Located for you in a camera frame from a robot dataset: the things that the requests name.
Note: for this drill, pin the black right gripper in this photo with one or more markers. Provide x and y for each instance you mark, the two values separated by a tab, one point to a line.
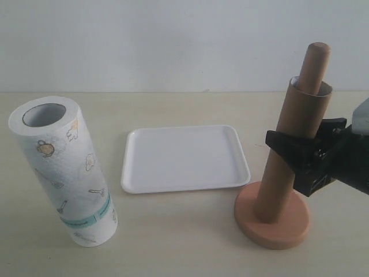
343	157

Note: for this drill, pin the brown cardboard tube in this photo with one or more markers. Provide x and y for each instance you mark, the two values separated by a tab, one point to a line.
300	116

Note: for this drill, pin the white printed paper towel roll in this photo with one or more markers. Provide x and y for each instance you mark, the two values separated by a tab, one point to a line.
53	136

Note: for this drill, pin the wooden paper towel holder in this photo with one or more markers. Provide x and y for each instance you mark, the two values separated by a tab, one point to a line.
294	223

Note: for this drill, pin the white rectangular plastic tray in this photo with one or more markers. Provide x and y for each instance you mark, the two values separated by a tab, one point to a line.
183	158

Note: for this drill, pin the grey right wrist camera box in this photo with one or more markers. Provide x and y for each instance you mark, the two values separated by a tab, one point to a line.
360	119

